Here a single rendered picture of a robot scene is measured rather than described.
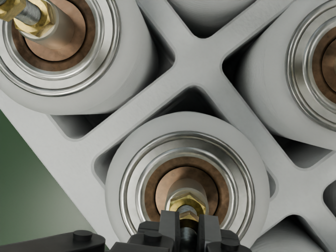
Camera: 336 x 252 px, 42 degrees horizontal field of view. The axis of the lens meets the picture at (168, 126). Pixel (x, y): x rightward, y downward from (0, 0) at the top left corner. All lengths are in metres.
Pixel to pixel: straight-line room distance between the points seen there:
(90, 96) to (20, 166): 0.29
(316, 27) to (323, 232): 0.15
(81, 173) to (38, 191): 0.21
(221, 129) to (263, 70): 0.04
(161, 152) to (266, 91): 0.07
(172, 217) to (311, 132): 0.13
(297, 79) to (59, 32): 0.13
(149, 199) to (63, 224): 0.29
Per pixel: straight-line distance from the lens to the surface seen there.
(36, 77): 0.26
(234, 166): 0.25
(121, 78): 0.25
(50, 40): 0.23
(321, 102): 0.25
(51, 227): 0.54
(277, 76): 0.25
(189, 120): 0.25
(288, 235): 0.35
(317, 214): 0.34
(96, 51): 0.25
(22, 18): 0.21
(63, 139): 0.33
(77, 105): 0.26
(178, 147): 0.24
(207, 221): 0.15
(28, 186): 0.53
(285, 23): 0.26
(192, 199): 0.21
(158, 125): 0.25
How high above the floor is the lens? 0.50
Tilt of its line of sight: 87 degrees down
